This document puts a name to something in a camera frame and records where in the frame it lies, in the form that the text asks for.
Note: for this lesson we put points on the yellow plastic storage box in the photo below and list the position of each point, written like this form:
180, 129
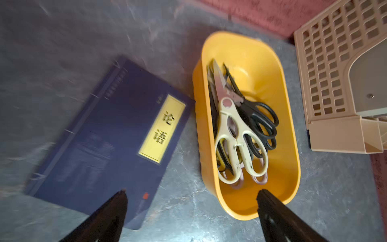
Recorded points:
259, 76

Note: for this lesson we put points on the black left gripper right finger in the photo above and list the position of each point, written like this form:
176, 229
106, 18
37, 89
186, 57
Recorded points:
280, 224

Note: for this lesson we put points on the yellow and black scissors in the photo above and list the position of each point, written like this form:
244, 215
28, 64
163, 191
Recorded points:
223, 163

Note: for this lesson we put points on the pink handled scissors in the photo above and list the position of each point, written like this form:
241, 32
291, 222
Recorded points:
260, 180

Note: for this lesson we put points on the cream handled kitchen scissors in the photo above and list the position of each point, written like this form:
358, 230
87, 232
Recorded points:
233, 129

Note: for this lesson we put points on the beige plastic file organizer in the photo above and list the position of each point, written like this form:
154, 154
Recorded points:
342, 61

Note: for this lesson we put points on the black handled scissors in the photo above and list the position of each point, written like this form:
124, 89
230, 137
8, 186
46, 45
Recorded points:
253, 147
257, 115

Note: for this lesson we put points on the dark blue book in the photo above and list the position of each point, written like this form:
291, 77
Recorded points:
122, 139

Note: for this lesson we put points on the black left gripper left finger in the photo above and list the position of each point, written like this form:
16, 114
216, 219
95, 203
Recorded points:
105, 224

